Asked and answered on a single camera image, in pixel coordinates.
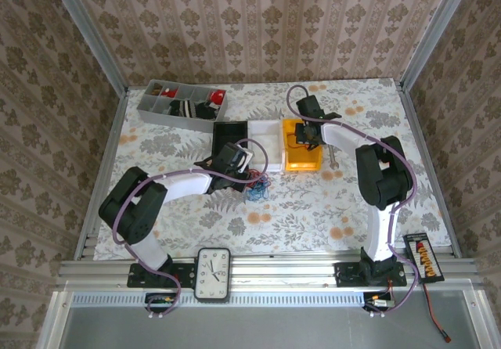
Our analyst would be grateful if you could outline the dark red cable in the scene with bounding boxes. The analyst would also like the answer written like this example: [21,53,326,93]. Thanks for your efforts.
[284,131,305,151]

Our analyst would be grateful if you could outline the blue cable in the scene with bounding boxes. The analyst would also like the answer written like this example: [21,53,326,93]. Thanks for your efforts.
[244,178,271,203]

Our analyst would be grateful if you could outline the yellow plastic bin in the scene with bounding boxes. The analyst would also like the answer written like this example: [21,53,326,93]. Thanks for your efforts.
[281,117,324,172]

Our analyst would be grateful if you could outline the white plastic bin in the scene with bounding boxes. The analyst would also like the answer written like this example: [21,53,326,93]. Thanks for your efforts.
[247,120,285,173]

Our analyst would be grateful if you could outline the black plastic bin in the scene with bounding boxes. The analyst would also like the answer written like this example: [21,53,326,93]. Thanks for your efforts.
[211,120,250,159]

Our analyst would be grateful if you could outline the floral tablecloth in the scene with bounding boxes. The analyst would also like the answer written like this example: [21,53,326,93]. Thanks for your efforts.
[93,78,455,260]

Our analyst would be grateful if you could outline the black cloth item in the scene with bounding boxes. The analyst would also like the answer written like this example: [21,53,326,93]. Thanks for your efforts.
[195,100,222,122]

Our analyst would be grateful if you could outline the black white striped cloth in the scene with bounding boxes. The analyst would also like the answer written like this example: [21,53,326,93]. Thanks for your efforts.
[168,98,200,119]

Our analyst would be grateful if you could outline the black rimmed analog clock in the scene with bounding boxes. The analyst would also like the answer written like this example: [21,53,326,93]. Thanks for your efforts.
[193,247,232,302]

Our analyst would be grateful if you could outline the grey compartment organizer tray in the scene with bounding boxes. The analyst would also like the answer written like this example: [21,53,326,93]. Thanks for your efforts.
[136,79,229,133]

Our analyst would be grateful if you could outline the small black electronics box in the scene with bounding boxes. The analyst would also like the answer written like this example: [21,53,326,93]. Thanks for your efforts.
[362,292,396,313]
[145,293,175,313]

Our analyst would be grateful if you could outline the grey metal panel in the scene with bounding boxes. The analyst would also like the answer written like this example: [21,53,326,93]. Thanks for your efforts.
[37,290,494,349]

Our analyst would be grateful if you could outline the black board orange connectors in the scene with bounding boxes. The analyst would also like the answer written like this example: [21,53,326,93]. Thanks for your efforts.
[402,232,445,286]

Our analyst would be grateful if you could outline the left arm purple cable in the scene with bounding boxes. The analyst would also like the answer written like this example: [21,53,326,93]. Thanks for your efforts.
[112,138,270,321]

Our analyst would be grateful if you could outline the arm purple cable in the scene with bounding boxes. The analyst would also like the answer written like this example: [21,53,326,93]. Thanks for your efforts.
[112,138,270,321]
[286,85,419,318]

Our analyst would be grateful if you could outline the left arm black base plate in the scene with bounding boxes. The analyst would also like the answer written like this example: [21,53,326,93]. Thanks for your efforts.
[127,261,198,289]

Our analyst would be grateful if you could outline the aluminium cross rail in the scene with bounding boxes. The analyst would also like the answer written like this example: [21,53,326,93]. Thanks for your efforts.
[58,257,485,291]

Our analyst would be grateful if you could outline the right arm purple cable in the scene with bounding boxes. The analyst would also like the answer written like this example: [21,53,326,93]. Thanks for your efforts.
[286,85,419,318]

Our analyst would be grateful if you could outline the aluminium side rail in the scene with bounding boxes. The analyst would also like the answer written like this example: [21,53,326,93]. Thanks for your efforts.
[395,81,463,259]
[74,86,130,261]

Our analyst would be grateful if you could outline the slotted grey cable duct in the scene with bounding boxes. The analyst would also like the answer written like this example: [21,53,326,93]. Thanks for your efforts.
[72,292,367,307]

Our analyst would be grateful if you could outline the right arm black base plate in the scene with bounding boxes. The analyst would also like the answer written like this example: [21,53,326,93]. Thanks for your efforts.
[334,261,406,288]

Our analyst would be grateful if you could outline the aluminium frame post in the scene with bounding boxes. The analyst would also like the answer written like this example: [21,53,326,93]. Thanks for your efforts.
[45,0,130,92]
[398,0,469,92]

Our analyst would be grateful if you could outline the red black wire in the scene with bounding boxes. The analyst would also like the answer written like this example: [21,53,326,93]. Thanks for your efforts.
[424,282,452,343]

